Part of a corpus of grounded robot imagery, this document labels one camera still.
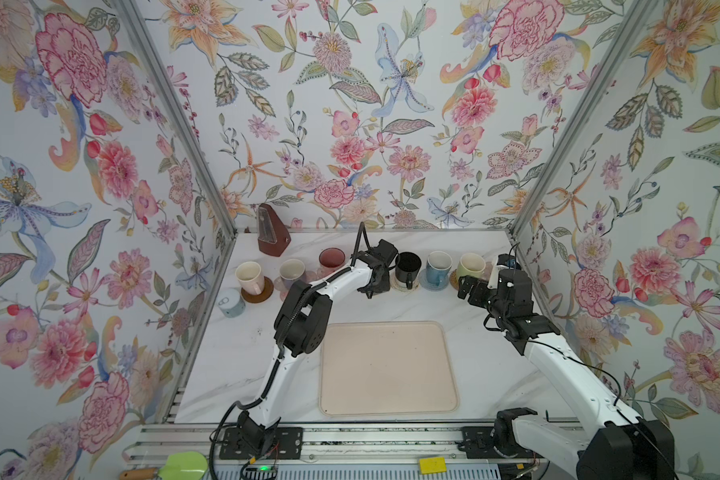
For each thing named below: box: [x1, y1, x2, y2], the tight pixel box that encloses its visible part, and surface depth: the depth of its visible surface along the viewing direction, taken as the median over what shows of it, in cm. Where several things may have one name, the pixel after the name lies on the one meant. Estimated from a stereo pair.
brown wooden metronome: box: [257, 203, 291, 257], surface depth 109 cm
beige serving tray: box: [319, 321, 459, 415], surface depth 88 cm
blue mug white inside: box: [426, 250, 453, 287], surface depth 101 cm
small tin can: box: [218, 288, 246, 318], surface depth 97 cm
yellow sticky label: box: [419, 457, 447, 474], surface depth 71 cm
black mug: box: [395, 251, 422, 290], surface depth 100 cm
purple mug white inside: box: [279, 258, 306, 291], surface depth 101 cm
